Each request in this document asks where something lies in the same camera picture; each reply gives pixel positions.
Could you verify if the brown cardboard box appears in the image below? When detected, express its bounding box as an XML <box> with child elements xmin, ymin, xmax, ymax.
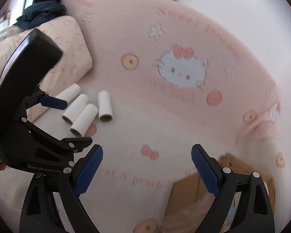
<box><xmin>160</xmin><ymin>153</ymin><xmax>275</xmax><ymax>232</ymax></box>

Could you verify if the white cardboard tube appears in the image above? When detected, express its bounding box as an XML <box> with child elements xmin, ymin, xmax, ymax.
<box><xmin>98</xmin><ymin>90</ymin><xmax>113</xmax><ymax>122</ymax></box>
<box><xmin>56</xmin><ymin>83</ymin><xmax>81</xmax><ymax>103</ymax></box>
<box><xmin>62</xmin><ymin>94</ymin><xmax>89</xmax><ymax>124</ymax></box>
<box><xmin>70</xmin><ymin>104</ymin><xmax>98</xmax><ymax>137</ymax></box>

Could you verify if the pink patterned pillow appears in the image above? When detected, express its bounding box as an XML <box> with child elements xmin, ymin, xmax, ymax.
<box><xmin>0</xmin><ymin>15</ymin><xmax>93</xmax><ymax>123</ymax></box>

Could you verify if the pink Hello Kitty blanket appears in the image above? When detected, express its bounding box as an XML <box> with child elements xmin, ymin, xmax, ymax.
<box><xmin>4</xmin><ymin>0</ymin><xmax>288</xmax><ymax>233</ymax></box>

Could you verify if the dark blue clothing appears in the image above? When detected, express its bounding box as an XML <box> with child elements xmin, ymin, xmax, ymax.
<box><xmin>15</xmin><ymin>0</ymin><xmax>66</xmax><ymax>30</ymax></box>

